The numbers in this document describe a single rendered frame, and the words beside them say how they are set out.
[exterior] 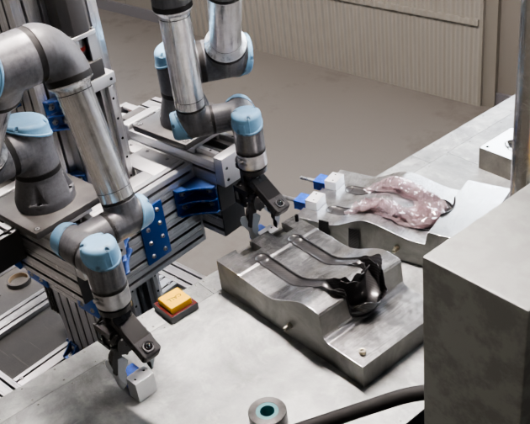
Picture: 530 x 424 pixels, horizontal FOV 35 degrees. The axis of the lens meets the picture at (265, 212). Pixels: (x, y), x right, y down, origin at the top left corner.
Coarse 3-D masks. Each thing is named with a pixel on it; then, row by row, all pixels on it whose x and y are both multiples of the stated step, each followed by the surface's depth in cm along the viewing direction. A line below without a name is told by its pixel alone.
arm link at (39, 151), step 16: (32, 112) 205; (16, 128) 198; (32, 128) 198; (48, 128) 202; (16, 144) 198; (32, 144) 199; (48, 144) 203; (16, 160) 198; (32, 160) 201; (48, 160) 204; (32, 176) 204
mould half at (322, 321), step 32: (288, 224) 219; (224, 256) 210; (288, 256) 208; (352, 256) 202; (384, 256) 196; (224, 288) 213; (256, 288) 199; (288, 288) 198; (288, 320) 194; (320, 320) 183; (352, 320) 189; (384, 320) 189; (416, 320) 188; (320, 352) 189; (352, 352) 181; (384, 352) 181
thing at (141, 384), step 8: (128, 368) 188; (136, 368) 187; (144, 368) 185; (128, 376) 184; (136, 376) 183; (144, 376) 183; (152, 376) 184; (128, 384) 184; (136, 384) 181; (144, 384) 183; (152, 384) 185; (136, 392) 183; (144, 392) 184; (152, 392) 186
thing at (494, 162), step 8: (496, 136) 248; (504, 136) 247; (488, 144) 245; (496, 144) 244; (504, 144) 244; (480, 152) 244; (488, 152) 242; (496, 152) 240; (504, 152) 240; (480, 160) 246; (488, 160) 243; (496, 160) 241; (504, 160) 239; (480, 168) 247; (488, 168) 245; (496, 168) 242; (504, 168) 240; (504, 176) 241
